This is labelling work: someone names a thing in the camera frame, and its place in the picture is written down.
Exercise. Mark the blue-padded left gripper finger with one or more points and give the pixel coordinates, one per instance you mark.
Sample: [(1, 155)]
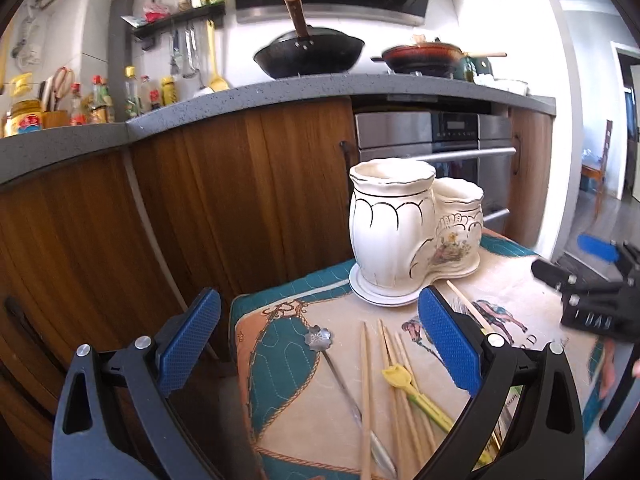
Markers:
[(113, 419)]

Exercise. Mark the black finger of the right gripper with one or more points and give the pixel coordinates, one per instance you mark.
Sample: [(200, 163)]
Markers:
[(567, 282)]

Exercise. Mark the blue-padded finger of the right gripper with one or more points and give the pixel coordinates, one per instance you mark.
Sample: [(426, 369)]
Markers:
[(606, 251)]

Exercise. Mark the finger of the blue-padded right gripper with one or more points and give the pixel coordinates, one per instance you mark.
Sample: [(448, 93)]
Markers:
[(545, 439)]

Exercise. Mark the silver flower-shaped spoon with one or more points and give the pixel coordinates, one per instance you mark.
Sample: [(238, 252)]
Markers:
[(319, 339)]

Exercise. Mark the person's right hand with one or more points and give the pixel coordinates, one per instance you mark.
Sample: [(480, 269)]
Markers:
[(608, 373)]

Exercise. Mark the wooden chair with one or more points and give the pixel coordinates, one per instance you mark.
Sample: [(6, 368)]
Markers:
[(597, 171)]

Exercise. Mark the light wooden chopstick right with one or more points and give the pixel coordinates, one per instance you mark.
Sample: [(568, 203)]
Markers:
[(485, 328)]

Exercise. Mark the yellow plastic spoon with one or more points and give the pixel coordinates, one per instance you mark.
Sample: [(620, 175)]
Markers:
[(425, 411)]

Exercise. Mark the stainless steel oven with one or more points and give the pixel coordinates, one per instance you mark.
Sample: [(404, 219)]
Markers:
[(473, 147)]

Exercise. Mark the wooden chopstick far left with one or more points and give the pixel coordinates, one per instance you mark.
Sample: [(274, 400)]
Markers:
[(366, 468)]

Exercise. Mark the wooden cabinet doors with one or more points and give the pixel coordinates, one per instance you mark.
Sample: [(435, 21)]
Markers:
[(104, 248)]

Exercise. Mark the white ceramic saucer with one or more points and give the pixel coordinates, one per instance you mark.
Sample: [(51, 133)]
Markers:
[(389, 286)]

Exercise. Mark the white ceramic utensil holder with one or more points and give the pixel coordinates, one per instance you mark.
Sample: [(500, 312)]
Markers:
[(401, 212)]

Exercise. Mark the patterned teal beige cloth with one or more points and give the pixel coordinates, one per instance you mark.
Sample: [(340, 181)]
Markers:
[(298, 421)]

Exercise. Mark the red brown pan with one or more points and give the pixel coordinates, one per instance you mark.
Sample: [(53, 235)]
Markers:
[(436, 59)]

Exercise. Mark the grey speckled countertop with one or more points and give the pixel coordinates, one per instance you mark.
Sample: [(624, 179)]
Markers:
[(31, 152)]

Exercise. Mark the oil bottle yellow cap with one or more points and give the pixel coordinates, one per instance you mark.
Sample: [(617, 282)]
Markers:
[(132, 94)]

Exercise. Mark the yellow lidded jar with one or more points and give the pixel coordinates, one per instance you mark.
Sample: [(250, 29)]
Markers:
[(24, 117)]

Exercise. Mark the yellow sauce bottle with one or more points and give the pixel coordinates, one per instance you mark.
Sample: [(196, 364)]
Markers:
[(169, 91)]

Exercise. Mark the black cabinet handle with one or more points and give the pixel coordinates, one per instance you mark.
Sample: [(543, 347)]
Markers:
[(346, 149)]

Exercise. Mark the black wok wooden handle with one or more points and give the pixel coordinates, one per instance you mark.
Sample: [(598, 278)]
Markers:
[(308, 50)]

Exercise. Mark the black wall shelf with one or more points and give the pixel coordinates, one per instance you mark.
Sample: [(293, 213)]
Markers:
[(148, 36)]

